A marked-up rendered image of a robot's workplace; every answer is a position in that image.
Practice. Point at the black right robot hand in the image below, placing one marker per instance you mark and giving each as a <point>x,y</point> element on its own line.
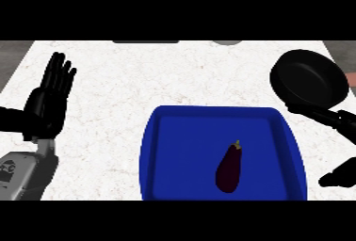
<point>342,175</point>

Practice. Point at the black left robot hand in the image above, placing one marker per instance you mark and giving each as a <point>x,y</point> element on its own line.
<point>44,106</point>

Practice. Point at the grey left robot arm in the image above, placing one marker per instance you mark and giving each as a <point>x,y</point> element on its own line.
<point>25,172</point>

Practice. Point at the dark purple eggplant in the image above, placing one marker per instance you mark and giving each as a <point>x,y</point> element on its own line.
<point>229,169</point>

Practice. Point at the blue plastic tray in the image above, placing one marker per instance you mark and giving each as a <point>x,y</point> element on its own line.
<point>189,150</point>

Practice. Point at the pink object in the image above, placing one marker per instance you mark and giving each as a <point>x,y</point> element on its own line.
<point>351,79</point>

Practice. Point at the black frying pan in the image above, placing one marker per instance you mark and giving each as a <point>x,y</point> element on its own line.
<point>307,78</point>

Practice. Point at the grey round object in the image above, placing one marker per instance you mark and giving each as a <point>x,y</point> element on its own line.
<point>226,42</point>

